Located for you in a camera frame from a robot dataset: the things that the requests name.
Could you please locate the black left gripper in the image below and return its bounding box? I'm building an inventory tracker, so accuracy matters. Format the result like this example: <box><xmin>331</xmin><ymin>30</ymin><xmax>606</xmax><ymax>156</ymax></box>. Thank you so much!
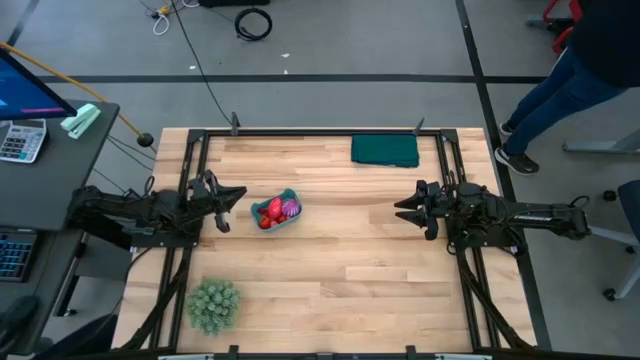
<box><xmin>187</xmin><ymin>168</ymin><xmax>249</xmax><ymax>235</ymax></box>

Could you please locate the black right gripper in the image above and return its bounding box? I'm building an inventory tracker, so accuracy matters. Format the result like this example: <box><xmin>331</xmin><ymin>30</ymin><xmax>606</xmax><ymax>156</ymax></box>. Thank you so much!
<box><xmin>393</xmin><ymin>179</ymin><xmax>452</xmax><ymax>243</ymax></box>

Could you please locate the teal tupperware container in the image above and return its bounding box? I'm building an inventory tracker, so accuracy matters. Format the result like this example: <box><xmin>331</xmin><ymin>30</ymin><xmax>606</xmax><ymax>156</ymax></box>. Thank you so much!
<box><xmin>250</xmin><ymin>187</ymin><xmax>303</xmax><ymax>233</ymax></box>

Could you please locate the folded green towel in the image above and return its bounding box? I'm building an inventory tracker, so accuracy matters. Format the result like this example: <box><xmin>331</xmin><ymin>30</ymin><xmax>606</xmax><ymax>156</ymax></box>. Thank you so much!
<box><xmin>350</xmin><ymin>133</ymin><xmax>421</xmax><ymax>169</ymax></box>

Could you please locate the green succulent plant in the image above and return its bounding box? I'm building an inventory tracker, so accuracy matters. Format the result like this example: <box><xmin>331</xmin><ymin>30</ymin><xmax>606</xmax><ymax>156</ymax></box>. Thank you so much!
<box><xmin>185</xmin><ymin>277</ymin><xmax>242</xmax><ymax>338</ymax></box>

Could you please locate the mint green stapler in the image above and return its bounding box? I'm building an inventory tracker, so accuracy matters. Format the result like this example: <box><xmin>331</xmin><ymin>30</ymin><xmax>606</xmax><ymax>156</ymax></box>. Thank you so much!
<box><xmin>60</xmin><ymin>103</ymin><xmax>102</xmax><ymax>141</ymax></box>

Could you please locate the person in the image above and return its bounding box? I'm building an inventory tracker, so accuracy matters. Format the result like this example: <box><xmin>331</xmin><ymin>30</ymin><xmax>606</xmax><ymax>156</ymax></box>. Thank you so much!
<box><xmin>493</xmin><ymin>0</ymin><xmax>640</xmax><ymax>176</ymax></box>

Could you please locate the black desk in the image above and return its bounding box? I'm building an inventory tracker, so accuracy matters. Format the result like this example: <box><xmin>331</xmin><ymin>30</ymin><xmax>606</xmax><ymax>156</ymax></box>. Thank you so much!
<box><xmin>0</xmin><ymin>99</ymin><xmax>121</xmax><ymax>357</ymax></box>

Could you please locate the grey metal table foot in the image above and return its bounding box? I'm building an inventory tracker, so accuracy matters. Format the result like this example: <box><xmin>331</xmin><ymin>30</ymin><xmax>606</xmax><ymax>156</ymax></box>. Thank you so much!
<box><xmin>562</xmin><ymin>129</ymin><xmax>640</xmax><ymax>155</ymax></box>

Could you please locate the black box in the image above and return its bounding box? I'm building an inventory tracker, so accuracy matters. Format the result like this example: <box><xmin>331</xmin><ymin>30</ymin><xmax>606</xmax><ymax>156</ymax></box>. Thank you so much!
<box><xmin>198</xmin><ymin>0</ymin><xmax>271</xmax><ymax>8</ymax></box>

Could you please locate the office chair with white base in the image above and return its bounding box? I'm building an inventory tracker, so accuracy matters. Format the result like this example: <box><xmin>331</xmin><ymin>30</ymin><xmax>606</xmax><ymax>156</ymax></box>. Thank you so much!
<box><xmin>559</xmin><ymin>179</ymin><xmax>640</xmax><ymax>302</ymax></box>

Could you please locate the grey calculator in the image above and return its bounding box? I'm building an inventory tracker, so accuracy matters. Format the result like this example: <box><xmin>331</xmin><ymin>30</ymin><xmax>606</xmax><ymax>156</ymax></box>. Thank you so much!
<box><xmin>0</xmin><ymin>118</ymin><xmax>48</xmax><ymax>165</ymax></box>

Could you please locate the backlit black keyboard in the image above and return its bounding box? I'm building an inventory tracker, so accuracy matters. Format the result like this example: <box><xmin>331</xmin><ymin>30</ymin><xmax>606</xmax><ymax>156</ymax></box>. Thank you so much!
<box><xmin>0</xmin><ymin>232</ymin><xmax>36</xmax><ymax>283</ymax></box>

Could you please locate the red and black cart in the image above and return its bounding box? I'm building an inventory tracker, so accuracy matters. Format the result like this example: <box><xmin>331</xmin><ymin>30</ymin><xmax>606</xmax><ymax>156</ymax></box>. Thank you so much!
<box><xmin>524</xmin><ymin>0</ymin><xmax>584</xmax><ymax>55</ymax></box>

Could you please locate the computer monitor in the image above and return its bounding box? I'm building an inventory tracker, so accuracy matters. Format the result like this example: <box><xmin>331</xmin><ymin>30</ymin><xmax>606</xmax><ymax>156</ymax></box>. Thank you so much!
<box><xmin>0</xmin><ymin>47</ymin><xmax>79</xmax><ymax>122</ymax></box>

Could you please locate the black computer mouse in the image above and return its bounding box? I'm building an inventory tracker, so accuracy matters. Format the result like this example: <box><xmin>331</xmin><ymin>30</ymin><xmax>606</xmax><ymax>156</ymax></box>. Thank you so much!
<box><xmin>0</xmin><ymin>295</ymin><xmax>41</xmax><ymax>346</ymax></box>

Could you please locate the black metal table frame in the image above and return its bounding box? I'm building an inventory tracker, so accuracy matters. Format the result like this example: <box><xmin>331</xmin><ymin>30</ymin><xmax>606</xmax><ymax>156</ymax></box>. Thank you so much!
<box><xmin>119</xmin><ymin>127</ymin><xmax>536</xmax><ymax>360</ymax></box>

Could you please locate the long black floor cable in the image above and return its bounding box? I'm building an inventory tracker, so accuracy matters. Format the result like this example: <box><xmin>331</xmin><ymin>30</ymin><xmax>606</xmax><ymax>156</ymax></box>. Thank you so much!
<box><xmin>168</xmin><ymin>0</ymin><xmax>236</xmax><ymax>129</ymax></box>

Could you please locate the coiled black cable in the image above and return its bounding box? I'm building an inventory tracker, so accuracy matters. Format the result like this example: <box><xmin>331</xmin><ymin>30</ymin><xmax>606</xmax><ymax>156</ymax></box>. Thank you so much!
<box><xmin>234</xmin><ymin>6</ymin><xmax>274</xmax><ymax>43</ymax></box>

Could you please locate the short white cable loop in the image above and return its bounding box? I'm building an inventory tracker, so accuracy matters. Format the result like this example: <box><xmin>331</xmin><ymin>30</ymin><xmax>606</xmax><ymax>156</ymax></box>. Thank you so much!
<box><xmin>152</xmin><ymin>12</ymin><xmax>172</xmax><ymax>37</ymax></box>

